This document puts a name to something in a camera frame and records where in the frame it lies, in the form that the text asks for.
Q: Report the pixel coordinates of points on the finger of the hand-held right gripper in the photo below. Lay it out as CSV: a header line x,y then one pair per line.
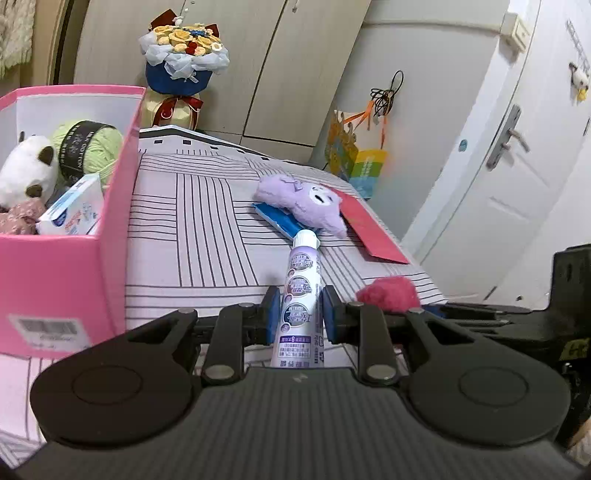
x,y
508,325
434,310

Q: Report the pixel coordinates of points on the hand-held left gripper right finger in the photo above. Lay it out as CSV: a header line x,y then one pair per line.
x,y
330,314

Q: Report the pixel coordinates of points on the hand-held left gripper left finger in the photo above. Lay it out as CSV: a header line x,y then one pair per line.
x,y
273,314

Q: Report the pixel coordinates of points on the small white printed tube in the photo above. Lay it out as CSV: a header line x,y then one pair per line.
x,y
300,295

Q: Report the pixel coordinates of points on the pink fuzzy pompom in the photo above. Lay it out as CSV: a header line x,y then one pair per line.
x,y
388,293

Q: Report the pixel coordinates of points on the red envelope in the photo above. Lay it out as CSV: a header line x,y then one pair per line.
x,y
374,230

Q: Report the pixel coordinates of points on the blue packet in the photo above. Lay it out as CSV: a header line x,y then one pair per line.
x,y
281,219

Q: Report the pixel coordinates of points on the purple plush toy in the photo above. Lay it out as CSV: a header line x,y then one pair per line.
x,y
295,198

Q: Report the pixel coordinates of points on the pink cardboard box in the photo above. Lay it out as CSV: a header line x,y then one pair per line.
x,y
60,277

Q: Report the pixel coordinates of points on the white tissue pack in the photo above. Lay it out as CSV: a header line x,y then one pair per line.
x,y
74,207

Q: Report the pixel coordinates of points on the green yarn ball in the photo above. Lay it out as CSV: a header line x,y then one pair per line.
x,y
108,143

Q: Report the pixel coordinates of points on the pink floral cloth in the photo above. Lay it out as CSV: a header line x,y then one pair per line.
x,y
21,219

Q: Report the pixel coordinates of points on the white plush cat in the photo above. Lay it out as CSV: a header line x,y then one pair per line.
x,y
23,170

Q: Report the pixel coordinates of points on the white door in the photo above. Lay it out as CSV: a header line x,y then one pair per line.
x,y
508,207

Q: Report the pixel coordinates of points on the striped bed sheet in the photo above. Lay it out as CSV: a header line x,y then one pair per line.
x,y
207,230

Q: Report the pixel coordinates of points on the colourful paper gift bag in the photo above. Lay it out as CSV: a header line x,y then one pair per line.
x,y
364,168

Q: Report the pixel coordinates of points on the round teal sticker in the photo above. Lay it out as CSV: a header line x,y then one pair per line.
x,y
461,145

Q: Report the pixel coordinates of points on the small duck plush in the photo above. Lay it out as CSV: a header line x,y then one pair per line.
x,y
579,81

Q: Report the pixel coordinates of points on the grey wooden wardrobe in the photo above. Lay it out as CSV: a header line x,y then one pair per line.
x,y
277,69

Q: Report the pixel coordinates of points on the flower bouquet with blue wrap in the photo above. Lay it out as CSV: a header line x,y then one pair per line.
x,y
184,69

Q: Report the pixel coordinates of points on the white fleece pajama top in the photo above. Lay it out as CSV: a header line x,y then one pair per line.
x,y
14,37

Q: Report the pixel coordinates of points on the beige wall switch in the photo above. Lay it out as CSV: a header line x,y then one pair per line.
x,y
516,30

